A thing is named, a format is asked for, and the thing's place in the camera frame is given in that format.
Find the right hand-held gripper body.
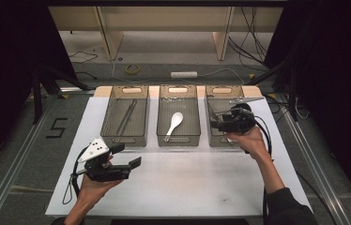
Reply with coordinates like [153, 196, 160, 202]
[224, 97, 266, 135]

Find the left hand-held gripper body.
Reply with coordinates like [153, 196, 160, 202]
[77, 137, 133, 183]

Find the smoky clear plastic bin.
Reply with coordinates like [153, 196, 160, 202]
[99, 84, 150, 148]
[156, 84, 202, 147]
[205, 84, 256, 148]

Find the metal chopstick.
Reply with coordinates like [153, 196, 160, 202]
[114, 98, 135, 137]
[117, 98, 138, 137]

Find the white ceramic spoon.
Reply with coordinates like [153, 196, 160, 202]
[163, 112, 185, 143]

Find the person's right hand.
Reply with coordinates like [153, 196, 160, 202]
[224, 126, 269, 161]

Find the person's left hand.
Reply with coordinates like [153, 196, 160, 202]
[78, 172, 125, 204]

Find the white table sheet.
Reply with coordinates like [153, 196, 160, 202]
[45, 95, 314, 218]

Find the black metal stand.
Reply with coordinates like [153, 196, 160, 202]
[248, 59, 299, 121]
[31, 65, 90, 125]

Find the white power strip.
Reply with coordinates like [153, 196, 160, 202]
[170, 71, 199, 79]

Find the yellow tape roll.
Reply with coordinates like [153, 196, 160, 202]
[124, 64, 141, 75]

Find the black curtain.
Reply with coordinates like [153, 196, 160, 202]
[264, 0, 351, 214]
[0, 0, 78, 176]

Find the light wooden shelf unit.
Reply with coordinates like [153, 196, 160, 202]
[48, 6, 284, 62]

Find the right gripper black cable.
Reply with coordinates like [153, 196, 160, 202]
[252, 115, 275, 225]

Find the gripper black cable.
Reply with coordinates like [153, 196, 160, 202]
[252, 115, 275, 225]
[62, 149, 88, 205]

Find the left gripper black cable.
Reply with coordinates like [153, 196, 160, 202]
[62, 149, 88, 205]

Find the bundle of black cables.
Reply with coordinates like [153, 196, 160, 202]
[228, 6, 270, 68]

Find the aluminium floor rail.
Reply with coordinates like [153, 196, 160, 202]
[0, 95, 55, 225]
[276, 93, 351, 225]

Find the thin black floor cable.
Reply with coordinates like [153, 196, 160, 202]
[69, 50, 99, 65]

